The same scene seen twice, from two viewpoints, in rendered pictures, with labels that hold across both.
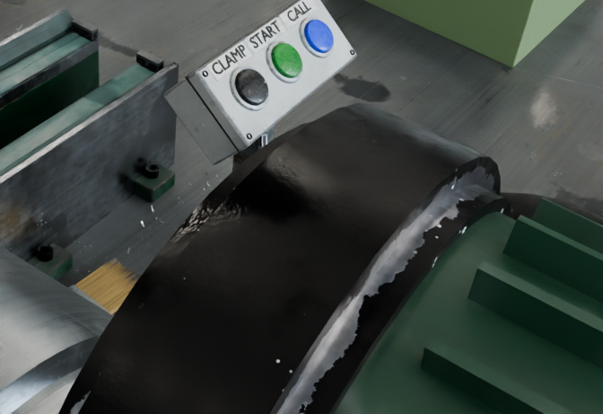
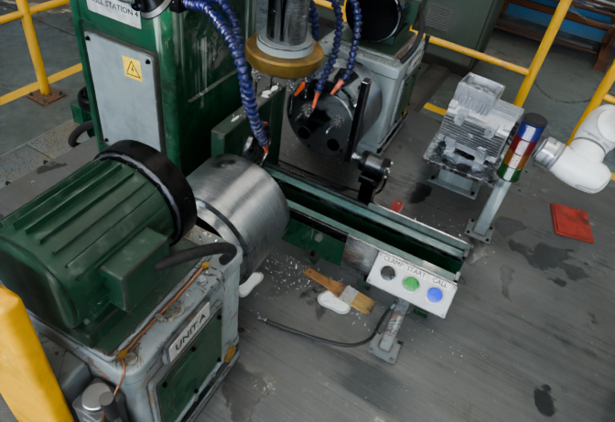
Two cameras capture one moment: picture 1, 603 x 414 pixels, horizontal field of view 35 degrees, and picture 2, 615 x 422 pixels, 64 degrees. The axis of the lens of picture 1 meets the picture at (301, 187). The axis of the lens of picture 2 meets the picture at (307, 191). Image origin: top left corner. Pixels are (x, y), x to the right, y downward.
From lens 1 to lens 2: 77 cm
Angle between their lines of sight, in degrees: 61
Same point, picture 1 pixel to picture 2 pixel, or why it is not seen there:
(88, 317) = (237, 220)
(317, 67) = (420, 299)
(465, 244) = (133, 169)
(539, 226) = (131, 172)
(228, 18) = (561, 330)
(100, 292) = (358, 300)
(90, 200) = not seen: hidden behind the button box
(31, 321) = (228, 205)
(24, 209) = (367, 258)
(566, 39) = not seen: outside the picture
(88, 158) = not seen: hidden behind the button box
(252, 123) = (374, 279)
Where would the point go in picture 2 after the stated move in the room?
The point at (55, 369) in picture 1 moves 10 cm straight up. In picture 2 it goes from (215, 211) to (215, 172)
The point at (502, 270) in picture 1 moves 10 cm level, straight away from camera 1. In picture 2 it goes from (119, 165) to (182, 184)
